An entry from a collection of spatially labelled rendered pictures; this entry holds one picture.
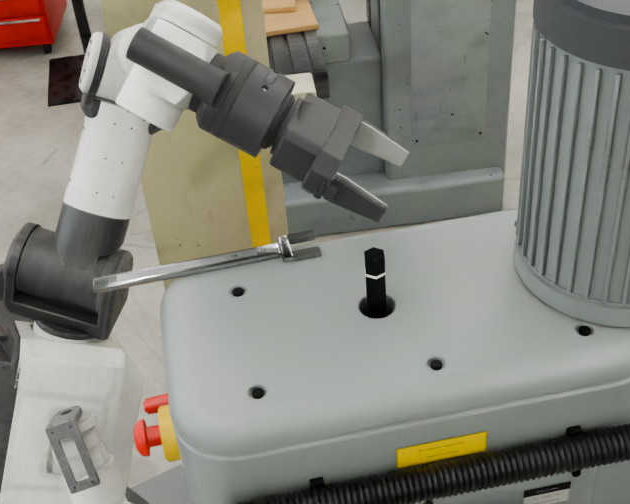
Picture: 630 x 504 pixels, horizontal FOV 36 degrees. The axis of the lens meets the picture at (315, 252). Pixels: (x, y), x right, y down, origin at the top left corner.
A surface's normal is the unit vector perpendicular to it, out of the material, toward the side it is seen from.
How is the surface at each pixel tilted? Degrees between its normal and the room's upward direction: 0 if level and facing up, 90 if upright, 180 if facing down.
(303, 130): 27
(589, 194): 90
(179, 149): 90
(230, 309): 0
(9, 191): 0
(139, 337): 0
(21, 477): 58
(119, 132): 67
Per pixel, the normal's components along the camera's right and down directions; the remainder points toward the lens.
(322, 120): 0.38, -0.65
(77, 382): 0.38, 0.04
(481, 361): -0.07, -0.77
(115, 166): 0.29, 0.23
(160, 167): 0.18, 0.62
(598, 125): -0.60, 0.55
